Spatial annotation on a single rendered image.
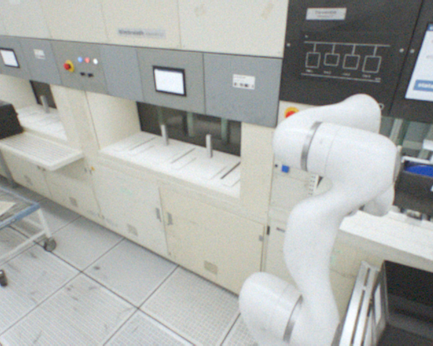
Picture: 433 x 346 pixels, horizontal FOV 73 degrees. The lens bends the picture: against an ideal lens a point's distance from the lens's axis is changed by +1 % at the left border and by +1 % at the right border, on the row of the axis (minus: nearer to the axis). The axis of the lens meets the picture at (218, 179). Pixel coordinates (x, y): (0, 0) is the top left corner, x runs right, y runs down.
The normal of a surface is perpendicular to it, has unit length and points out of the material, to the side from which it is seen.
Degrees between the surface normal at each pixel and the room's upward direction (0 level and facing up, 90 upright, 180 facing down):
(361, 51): 90
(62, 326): 0
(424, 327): 0
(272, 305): 36
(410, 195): 90
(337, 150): 62
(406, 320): 0
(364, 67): 90
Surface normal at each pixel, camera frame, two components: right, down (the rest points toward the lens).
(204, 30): -0.53, 0.45
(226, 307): -0.01, -0.85
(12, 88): 0.85, 0.26
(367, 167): -0.48, 0.15
